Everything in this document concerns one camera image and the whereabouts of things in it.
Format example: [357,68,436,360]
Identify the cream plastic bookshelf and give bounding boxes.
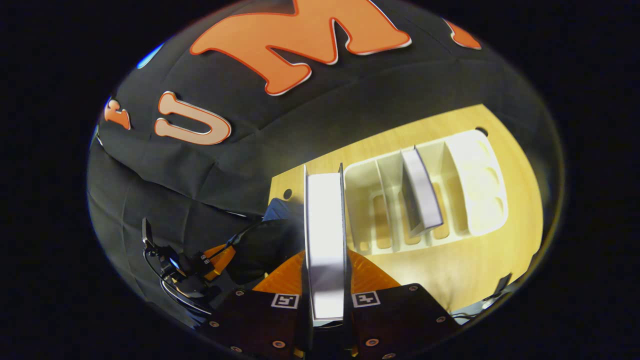
[342,129,509,256]

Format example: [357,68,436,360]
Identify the blue schoolbag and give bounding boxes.
[225,197,307,287]

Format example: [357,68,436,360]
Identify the white spine book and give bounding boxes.
[301,162,351,326]

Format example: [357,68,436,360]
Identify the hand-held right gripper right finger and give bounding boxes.
[344,249,461,360]

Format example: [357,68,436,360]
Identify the black cable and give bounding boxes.
[452,273,513,321]
[143,250,213,316]

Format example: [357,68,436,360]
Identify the blue cover book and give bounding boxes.
[400,146,444,238]

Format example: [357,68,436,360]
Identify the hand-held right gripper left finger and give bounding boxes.
[197,249,314,359]

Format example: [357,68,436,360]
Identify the black backdrop cloth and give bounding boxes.
[87,0,566,321]

